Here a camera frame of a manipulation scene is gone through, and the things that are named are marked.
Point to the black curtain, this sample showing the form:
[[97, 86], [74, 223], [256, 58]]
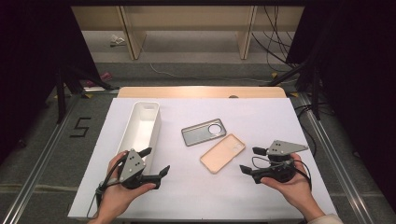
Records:
[[34, 62], [358, 77]]

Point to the metal floor rail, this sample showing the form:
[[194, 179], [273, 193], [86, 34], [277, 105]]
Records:
[[34, 177], [342, 174]]

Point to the crumpled white paper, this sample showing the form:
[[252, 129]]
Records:
[[117, 40]]

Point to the pink packet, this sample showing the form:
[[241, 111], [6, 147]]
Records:
[[106, 76]]

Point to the black metal stand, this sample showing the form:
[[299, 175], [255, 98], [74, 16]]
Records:
[[316, 99], [60, 99]]

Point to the white table mat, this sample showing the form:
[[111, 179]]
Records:
[[186, 193]]

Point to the person's right hand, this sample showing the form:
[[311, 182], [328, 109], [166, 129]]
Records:
[[299, 193]]

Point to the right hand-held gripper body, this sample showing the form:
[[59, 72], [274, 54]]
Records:
[[280, 147]]

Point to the beige phone case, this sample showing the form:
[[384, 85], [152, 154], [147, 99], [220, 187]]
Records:
[[221, 154]]

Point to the person's left hand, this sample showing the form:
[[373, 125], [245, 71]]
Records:
[[115, 199]]

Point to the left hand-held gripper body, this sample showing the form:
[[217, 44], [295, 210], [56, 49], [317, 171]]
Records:
[[132, 165]]

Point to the long white plastic container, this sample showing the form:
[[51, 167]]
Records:
[[140, 130]]

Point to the light wooden desk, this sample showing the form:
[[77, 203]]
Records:
[[186, 18]]

